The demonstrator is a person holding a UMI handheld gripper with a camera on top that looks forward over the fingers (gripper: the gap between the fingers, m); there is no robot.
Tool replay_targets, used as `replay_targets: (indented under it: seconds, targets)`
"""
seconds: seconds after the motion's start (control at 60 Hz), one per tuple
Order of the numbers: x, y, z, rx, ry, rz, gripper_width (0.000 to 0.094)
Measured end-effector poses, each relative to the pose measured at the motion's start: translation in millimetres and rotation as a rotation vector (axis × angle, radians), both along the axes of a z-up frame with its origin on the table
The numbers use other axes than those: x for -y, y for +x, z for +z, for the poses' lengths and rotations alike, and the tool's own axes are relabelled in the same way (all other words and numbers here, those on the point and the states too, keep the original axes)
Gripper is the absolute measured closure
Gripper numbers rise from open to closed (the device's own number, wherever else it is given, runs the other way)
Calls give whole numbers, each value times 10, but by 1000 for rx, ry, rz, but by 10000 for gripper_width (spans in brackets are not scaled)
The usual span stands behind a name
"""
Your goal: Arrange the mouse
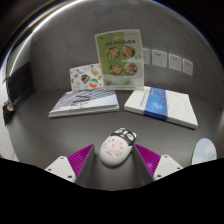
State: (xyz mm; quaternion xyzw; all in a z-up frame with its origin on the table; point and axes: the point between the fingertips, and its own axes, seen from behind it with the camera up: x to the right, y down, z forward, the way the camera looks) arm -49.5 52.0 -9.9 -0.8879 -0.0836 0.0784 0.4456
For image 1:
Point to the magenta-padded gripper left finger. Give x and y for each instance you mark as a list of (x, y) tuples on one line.
[(80, 160)]

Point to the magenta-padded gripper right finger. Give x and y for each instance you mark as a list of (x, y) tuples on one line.
[(148, 160)]

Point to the white panda computer mouse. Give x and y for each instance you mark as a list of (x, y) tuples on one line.
[(115, 151)]

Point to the round light blue mouse pad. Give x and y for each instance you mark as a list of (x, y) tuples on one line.
[(205, 151)]

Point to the white book with blue band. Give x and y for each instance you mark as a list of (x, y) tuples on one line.
[(163, 105)]

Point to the grey striped book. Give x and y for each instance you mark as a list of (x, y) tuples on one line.
[(85, 101)]

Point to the small colourful sticker card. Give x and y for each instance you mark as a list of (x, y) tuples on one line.
[(85, 77)]

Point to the black flat panel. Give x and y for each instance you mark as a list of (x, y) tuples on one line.
[(20, 85)]

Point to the green menu sign stand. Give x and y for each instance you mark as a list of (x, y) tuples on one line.
[(120, 60)]

